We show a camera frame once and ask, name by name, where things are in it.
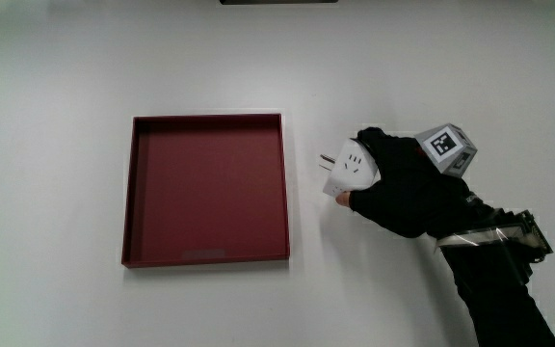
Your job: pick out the white cube socket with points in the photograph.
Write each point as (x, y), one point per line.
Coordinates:
(352, 168)

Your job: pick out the dark red square tray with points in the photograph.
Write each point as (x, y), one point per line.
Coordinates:
(207, 190)

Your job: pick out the person's right hand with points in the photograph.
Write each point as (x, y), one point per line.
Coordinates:
(407, 193)

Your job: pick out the person's right forearm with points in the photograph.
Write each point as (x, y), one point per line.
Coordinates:
(496, 284)

